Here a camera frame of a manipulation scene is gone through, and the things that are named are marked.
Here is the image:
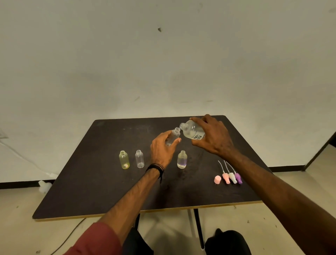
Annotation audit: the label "person's left hand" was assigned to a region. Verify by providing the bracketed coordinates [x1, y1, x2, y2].
[150, 130, 182, 169]

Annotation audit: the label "person's right hand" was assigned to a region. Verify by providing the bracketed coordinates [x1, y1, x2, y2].
[189, 114, 236, 159]

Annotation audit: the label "small clear bottle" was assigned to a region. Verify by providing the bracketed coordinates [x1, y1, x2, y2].
[135, 150, 145, 169]
[165, 127, 181, 146]

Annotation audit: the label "small purple tinted bottle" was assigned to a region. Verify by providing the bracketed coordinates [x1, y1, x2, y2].
[177, 150, 188, 170]

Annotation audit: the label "large clear bottle blue label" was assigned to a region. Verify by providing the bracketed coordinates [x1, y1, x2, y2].
[179, 120, 206, 140]

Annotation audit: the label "small yellow bottle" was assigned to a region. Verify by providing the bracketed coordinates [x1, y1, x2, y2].
[119, 150, 131, 170]

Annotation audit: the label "pink spray cap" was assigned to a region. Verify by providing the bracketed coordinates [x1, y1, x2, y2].
[218, 160, 231, 185]

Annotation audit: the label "white spray cap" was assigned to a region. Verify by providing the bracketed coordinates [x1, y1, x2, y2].
[224, 160, 238, 184]

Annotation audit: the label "purple spray cap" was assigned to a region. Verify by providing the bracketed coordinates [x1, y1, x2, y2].
[226, 161, 243, 185]

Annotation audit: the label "person's right forearm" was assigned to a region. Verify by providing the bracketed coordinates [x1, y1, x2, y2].
[224, 148, 336, 255]

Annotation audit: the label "person's left forearm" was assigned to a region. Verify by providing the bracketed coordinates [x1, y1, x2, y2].
[98, 168, 160, 245]

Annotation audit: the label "person's black trousers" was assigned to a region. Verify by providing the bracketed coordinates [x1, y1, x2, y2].
[122, 228, 252, 255]

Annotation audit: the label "person's left red sleeve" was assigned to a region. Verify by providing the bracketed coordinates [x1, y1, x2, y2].
[63, 222, 122, 255]

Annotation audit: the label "white plastic object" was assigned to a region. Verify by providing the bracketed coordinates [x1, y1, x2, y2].
[38, 180, 53, 194]

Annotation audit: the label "black wristband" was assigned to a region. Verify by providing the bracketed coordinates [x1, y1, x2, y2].
[146, 163, 165, 182]

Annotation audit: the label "white cable with adapter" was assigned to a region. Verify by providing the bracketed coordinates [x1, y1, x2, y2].
[0, 140, 59, 179]

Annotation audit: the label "black floor cable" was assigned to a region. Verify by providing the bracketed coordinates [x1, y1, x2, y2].
[50, 218, 86, 255]

